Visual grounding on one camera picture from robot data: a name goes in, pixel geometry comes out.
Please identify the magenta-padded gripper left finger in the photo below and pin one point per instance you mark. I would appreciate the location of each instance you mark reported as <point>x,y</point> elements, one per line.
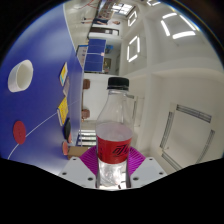
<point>89,163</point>

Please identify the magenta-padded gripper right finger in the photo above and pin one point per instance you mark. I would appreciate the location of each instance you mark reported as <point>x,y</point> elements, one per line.
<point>136,163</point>

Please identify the clear red-labelled drink bottle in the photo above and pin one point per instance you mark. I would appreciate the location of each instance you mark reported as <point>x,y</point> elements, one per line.
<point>113,150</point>

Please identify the brown cardboard box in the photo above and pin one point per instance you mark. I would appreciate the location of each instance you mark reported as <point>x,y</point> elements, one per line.
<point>78,151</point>

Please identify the tall black-framed window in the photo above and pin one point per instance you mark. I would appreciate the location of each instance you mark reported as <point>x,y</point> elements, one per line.
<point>87,137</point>

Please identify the red table tennis paddle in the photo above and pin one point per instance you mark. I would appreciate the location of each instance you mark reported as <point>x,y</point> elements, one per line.
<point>64,148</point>
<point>70,137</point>

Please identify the brown chair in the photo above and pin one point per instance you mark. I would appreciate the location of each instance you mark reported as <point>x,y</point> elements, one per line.
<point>86,83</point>
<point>86,114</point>

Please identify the ceiling air conditioner unit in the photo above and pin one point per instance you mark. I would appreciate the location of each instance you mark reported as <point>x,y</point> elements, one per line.
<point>186,136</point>

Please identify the yellow book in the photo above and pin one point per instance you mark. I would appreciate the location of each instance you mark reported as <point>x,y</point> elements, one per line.
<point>63,110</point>

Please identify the flat round red coaster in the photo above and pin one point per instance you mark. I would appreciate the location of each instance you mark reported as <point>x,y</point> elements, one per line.
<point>19,132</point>

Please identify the brownish thin book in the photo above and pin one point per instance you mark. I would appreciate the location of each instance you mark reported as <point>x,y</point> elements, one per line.
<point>66,87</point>

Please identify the folded blue table tennis table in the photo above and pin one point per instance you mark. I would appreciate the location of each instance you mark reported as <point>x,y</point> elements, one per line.
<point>95,55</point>

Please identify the white cup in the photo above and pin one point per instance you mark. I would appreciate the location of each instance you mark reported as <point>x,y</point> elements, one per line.
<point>20,76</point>

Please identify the dark door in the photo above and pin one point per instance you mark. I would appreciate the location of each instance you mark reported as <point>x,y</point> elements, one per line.
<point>103,31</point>

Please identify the ceiling light group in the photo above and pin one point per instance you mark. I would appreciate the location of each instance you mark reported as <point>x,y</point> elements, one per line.
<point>180,34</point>

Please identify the bookshelf unit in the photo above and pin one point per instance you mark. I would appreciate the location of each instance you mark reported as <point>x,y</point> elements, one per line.
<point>106,10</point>

